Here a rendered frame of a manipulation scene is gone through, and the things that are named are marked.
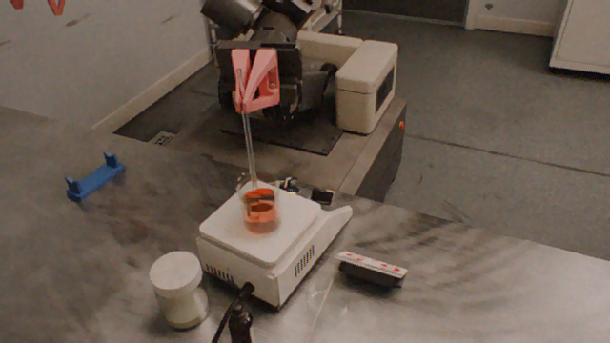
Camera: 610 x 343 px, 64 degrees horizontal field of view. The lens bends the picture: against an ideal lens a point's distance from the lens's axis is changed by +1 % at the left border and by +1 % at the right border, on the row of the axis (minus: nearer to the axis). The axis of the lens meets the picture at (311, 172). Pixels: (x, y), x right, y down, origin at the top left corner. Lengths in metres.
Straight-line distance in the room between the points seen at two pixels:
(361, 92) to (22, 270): 1.07
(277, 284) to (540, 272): 0.36
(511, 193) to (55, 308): 1.70
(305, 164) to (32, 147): 0.77
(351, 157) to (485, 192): 0.70
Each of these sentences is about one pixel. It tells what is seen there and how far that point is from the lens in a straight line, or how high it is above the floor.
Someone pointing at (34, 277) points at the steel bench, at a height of 0.75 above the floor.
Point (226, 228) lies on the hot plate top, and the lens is 0.63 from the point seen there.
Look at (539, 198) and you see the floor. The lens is 2.09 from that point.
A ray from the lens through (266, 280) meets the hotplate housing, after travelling 0.60.
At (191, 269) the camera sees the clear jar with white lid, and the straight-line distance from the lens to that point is 0.60.
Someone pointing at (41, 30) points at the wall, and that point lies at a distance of 2.25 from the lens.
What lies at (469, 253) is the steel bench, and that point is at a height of 0.75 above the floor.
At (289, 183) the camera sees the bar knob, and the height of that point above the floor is 0.82.
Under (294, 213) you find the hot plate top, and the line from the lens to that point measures 0.64.
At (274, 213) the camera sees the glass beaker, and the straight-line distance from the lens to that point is 0.59.
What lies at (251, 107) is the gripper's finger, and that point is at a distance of 0.54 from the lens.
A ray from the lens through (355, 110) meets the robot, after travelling 1.58.
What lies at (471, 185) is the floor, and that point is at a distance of 2.07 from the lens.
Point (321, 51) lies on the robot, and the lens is 1.81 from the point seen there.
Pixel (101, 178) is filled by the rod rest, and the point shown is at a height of 0.76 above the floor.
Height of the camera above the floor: 1.27
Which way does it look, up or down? 38 degrees down
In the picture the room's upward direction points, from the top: 2 degrees counter-clockwise
